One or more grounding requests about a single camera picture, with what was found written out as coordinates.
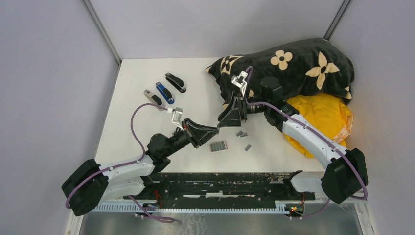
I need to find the black floral plush pillow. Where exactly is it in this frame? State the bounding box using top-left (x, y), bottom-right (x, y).
top-left (205, 38), bottom-right (355, 104)

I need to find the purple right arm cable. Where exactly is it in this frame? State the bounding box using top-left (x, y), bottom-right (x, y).
top-left (243, 66), bottom-right (369, 219)

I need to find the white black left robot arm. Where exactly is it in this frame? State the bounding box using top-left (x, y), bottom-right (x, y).
top-left (61, 118), bottom-right (219, 216)

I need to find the staple box with staples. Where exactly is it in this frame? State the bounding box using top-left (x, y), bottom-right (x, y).
top-left (210, 141), bottom-right (228, 152)

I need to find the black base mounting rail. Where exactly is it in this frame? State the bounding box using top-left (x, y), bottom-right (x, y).
top-left (134, 172), bottom-right (316, 210)

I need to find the white slotted cable duct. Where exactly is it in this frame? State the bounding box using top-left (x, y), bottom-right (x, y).
top-left (85, 200), bottom-right (305, 215)

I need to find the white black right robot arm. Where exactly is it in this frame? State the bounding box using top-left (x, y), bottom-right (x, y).
top-left (218, 75), bottom-right (368, 204)

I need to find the black stapler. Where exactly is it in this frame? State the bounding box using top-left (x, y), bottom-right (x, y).
top-left (165, 73), bottom-right (186, 93)

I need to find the yellow crumpled cloth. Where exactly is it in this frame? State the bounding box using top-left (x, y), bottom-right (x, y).
top-left (287, 94), bottom-right (354, 147)

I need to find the blue stapler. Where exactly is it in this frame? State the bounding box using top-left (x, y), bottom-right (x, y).
top-left (156, 82), bottom-right (175, 104)

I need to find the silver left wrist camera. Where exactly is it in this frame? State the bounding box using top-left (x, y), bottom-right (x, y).
top-left (167, 107), bottom-right (183, 130)

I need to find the beige stapler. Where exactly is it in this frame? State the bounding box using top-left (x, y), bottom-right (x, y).
top-left (143, 89), bottom-right (166, 111)

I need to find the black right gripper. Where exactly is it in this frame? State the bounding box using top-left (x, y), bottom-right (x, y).
top-left (218, 92), bottom-right (270, 128)

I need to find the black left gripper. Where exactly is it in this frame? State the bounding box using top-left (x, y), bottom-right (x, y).
top-left (164, 117), bottom-right (219, 157)

